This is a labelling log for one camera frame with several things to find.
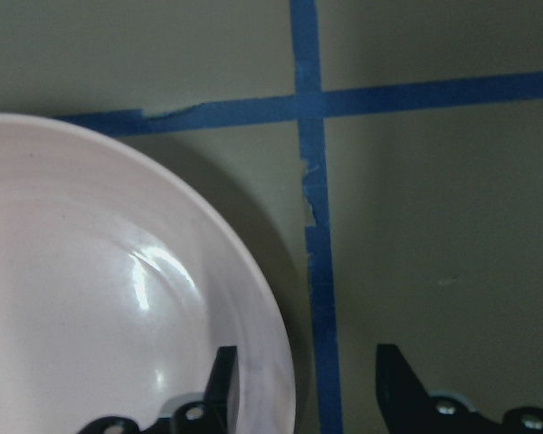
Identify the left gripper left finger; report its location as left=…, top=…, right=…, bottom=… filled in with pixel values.
left=81, top=346, right=238, bottom=433

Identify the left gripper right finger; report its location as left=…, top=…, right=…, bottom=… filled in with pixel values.
left=376, top=344, right=543, bottom=433

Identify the pink plate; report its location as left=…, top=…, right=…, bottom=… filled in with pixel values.
left=0, top=114, right=296, bottom=433

